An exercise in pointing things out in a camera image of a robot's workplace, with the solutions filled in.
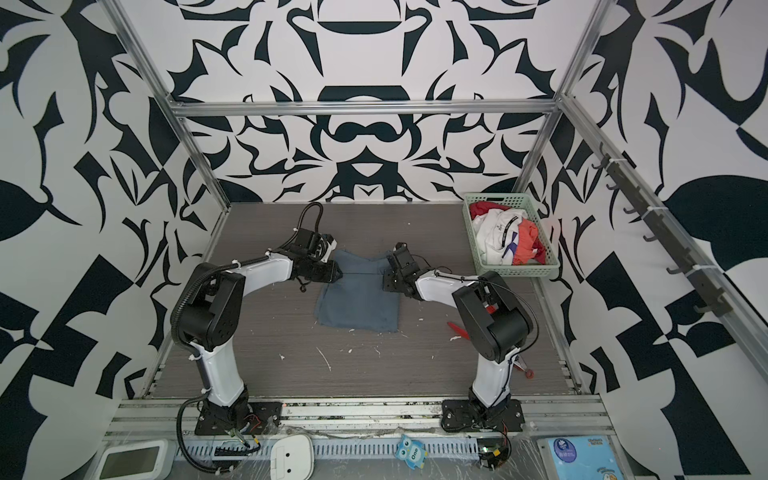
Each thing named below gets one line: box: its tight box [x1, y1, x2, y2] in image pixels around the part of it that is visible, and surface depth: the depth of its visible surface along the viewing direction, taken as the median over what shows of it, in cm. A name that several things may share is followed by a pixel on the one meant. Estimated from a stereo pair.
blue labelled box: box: [546, 434, 625, 480], surface depth 66 cm
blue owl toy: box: [395, 433, 429, 470], surface depth 70 cm
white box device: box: [270, 434, 314, 480], surface depth 68 cm
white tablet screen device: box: [97, 439, 168, 480], surface depth 67 cm
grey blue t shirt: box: [314, 250, 400, 333], surface depth 94 cm
